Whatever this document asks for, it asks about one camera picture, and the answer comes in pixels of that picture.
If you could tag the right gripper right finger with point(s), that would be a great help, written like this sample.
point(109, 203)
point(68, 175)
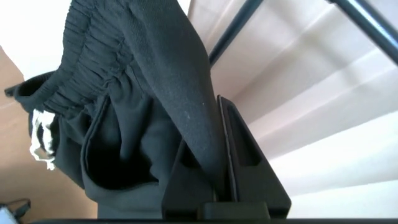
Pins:
point(258, 186)

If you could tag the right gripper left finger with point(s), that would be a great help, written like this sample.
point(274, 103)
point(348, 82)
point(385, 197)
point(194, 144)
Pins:
point(186, 193)

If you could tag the black garment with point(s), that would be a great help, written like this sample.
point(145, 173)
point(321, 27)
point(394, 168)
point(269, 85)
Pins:
point(124, 140)

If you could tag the black clothes rack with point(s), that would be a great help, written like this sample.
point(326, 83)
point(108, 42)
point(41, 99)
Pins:
point(230, 31)

